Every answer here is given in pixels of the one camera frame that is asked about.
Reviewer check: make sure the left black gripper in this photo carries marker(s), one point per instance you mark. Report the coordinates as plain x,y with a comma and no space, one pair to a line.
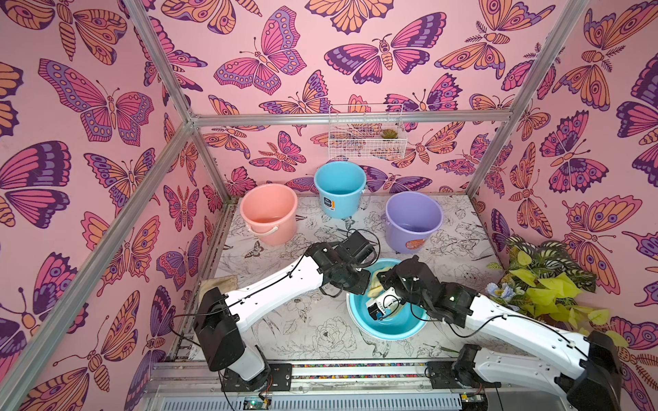
361,288

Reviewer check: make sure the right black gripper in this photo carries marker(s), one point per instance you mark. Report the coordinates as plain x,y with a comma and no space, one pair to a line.
393,280

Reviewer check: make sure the blue bucket white handle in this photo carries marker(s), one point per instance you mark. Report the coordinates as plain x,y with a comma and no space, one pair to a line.
406,323

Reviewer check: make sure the pink plastic bucket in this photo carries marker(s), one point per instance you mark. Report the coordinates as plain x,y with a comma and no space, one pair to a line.
269,212

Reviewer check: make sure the yellow microfiber cloth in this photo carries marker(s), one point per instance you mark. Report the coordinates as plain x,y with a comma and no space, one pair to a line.
375,288

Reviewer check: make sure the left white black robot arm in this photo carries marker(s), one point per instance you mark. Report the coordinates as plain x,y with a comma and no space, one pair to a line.
222,318

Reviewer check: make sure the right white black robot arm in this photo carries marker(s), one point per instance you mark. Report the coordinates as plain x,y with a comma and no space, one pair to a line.
583,371

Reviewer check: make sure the purple plastic bucket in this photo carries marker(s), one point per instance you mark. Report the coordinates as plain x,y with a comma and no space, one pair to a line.
410,219

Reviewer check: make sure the right blue bucket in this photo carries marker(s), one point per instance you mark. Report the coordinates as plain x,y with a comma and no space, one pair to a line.
340,185

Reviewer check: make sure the beige worn cloth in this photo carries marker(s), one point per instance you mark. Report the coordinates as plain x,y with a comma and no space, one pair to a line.
224,284

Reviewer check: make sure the green leafy potted plant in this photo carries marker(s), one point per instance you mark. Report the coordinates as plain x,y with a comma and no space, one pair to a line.
544,282

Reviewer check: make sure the small green succulent plant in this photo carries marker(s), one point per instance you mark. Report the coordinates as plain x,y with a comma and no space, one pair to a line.
389,134

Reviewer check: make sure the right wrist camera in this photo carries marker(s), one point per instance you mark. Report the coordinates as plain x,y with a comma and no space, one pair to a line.
384,307

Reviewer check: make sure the white wire wall basket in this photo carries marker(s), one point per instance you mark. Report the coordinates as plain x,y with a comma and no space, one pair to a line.
354,135

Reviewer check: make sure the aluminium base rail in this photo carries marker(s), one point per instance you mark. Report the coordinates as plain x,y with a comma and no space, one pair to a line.
411,384

